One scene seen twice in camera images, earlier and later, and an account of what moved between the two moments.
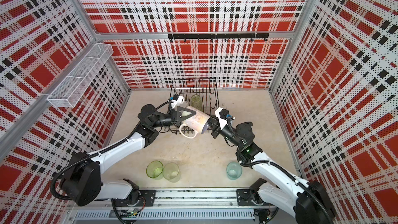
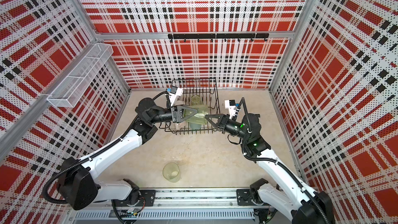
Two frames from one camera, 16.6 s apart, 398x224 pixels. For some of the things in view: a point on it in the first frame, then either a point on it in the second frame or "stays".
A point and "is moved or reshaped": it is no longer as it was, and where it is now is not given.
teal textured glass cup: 233,170 → 195,126
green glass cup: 154,169 → 199,118
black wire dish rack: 201,95 stays
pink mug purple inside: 196,124 is moved or reshaped
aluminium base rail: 176,204 stays
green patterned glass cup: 196,101 stays
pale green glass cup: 171,171 stays
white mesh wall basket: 68,92 stays
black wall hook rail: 217,36 stays
